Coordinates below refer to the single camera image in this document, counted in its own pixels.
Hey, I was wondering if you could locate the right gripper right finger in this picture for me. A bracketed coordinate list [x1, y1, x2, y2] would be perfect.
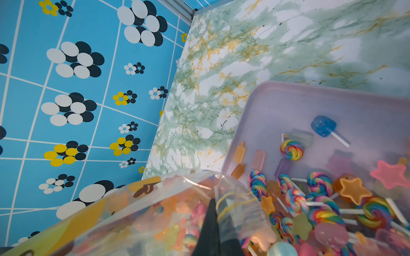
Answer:
[221, 212, 245, 256]

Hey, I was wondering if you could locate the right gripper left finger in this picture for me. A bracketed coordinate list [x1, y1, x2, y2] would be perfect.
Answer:
[192, 198, 221, 256]

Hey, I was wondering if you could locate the yellow duck ziploc bag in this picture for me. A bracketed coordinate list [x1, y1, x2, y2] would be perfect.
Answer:
[6, 170, 278, 256]

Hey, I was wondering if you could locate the pile of candies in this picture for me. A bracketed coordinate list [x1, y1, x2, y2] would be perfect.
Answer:
[246, 135, 410, 256]

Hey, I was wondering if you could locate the lilac plastic tray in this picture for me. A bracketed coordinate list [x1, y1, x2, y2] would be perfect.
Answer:
[220, 80, 410, 256]

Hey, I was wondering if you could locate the orange star candy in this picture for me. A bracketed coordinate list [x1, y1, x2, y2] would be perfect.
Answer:
[339, 178, 373, 206]

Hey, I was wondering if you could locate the blue popsicle candy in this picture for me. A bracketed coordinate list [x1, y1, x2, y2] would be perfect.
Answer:
[311, 115, 350, 148]

